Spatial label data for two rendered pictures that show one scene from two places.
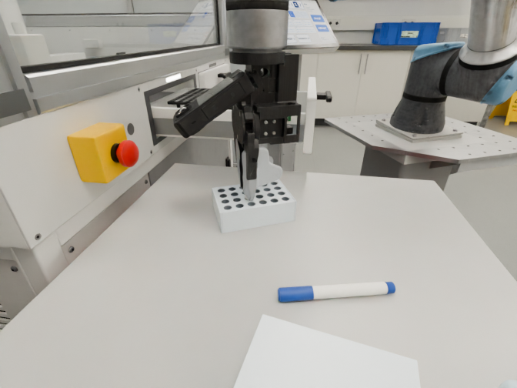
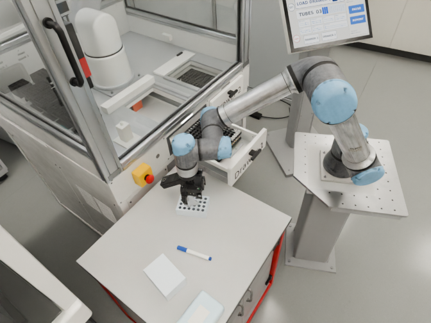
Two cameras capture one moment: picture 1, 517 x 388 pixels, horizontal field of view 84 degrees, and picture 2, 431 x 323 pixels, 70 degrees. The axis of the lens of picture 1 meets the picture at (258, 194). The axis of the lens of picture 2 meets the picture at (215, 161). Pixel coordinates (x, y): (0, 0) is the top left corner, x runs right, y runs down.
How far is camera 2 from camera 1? 0.93 m
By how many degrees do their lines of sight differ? 29
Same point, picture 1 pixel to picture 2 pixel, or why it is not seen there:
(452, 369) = (204, 285)
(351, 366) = (171, 272)
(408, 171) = not seen: hidden behind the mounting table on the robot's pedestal
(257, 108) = (185, 188)
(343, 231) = (219, 231)
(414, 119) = (329, 166)
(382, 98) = not seen: outside the picture
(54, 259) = (124, 206)
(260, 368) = (154, 265)
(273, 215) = (196, 215)
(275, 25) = (187, 173)
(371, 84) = not seen: outside the picture
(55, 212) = (126, 195)
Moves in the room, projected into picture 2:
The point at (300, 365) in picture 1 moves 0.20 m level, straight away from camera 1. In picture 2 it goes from (162, 267) to (201, 227)
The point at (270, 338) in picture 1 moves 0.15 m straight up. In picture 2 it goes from (160, 259) to (152, 238)
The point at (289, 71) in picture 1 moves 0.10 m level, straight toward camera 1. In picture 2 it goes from (197, 179) to (181, 199)
